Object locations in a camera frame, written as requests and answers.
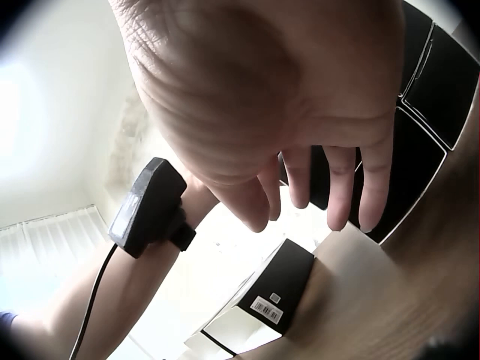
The person's left hand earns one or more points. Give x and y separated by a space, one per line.
197 198

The person's right hand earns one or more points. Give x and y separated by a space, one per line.
243 93

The person's right ring finger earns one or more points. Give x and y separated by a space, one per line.
339 195

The person's right index finger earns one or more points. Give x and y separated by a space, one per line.
275 195

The person's right little finger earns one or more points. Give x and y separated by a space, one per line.
375 180

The person's right middle finger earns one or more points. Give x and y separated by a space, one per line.
298 180

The person's right thumb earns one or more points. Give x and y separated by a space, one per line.
247 202

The black product box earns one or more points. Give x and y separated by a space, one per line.
285 285

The black wrist band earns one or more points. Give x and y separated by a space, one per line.
150 202

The stack of black boxes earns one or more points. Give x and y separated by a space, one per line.
423 93

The white sheer curtain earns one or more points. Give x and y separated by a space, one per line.
48 236

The person's body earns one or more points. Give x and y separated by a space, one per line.
7 320

